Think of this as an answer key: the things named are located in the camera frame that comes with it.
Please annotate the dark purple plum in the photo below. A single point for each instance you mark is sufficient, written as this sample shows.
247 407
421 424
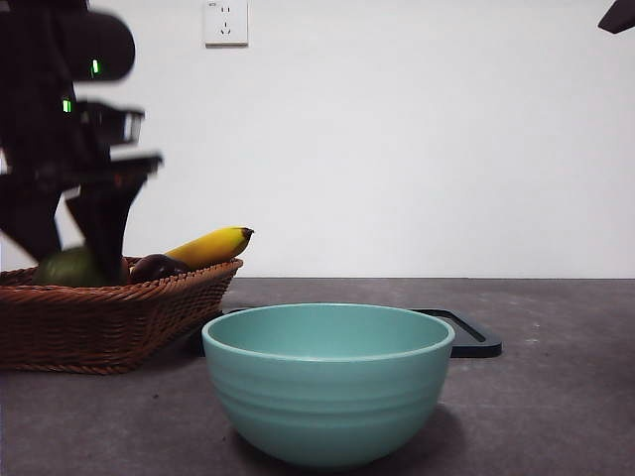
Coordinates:
156 269

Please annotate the white wall power socket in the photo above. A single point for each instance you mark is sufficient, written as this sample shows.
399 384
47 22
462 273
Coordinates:
227 24

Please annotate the black rectangular tray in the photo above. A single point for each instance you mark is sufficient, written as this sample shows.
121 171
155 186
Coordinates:
476 342

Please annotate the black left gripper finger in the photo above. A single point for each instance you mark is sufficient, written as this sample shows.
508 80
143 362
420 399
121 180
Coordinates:
106 223
27 218

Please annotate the brown wicker basket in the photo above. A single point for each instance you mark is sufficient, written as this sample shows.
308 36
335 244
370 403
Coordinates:
99 327

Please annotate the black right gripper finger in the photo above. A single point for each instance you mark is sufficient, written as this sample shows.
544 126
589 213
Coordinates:
622 17

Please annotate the green avocado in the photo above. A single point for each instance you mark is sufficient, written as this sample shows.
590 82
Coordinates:
67 270

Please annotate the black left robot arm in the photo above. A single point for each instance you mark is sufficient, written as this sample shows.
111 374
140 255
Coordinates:
39 54

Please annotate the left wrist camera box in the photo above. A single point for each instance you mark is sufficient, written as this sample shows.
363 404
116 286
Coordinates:
116 124

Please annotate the yellow banana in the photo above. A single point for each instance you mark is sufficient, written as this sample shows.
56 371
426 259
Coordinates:
208 248

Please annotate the teal ribbed bowl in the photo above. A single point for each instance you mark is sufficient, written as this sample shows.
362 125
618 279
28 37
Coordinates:
327 406

